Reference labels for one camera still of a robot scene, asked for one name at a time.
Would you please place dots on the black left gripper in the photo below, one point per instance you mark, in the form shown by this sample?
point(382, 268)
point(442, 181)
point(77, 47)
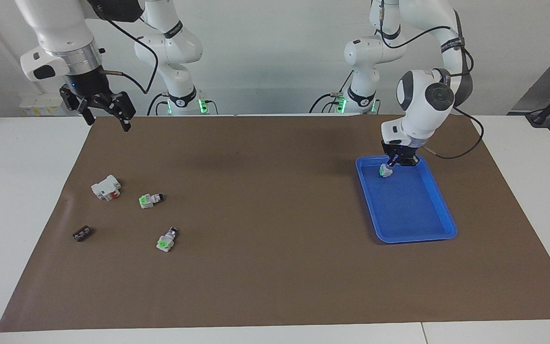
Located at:
point(408, 156)

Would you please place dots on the blue plastic tray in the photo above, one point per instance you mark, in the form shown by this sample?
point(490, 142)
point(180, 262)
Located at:
point(413, 210)

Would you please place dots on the brown table mat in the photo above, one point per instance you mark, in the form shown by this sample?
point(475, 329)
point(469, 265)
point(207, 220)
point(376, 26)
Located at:
point(256, 239)

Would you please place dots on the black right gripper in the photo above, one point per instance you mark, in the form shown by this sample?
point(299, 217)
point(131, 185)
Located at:
point(86, 85)

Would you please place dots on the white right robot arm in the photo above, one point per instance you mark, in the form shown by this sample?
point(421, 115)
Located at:
point(60, 28)

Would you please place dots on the white wall socket box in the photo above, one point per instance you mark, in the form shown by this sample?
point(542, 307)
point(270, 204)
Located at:
point(41, 104)

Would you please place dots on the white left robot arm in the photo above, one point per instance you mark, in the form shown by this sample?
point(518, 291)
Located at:
point(423, 119)

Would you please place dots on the white circuit breaker red lever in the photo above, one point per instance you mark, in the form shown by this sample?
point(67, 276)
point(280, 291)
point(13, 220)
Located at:
point(103, 188)

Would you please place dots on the green white selector switch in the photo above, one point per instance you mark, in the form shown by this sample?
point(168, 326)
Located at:
point(147, 201)
point(387, 172)
point(164, 242)

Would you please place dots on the small dark cylindrical capacitor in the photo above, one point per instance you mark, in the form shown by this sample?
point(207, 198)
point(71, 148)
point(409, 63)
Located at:
point(82, 233)

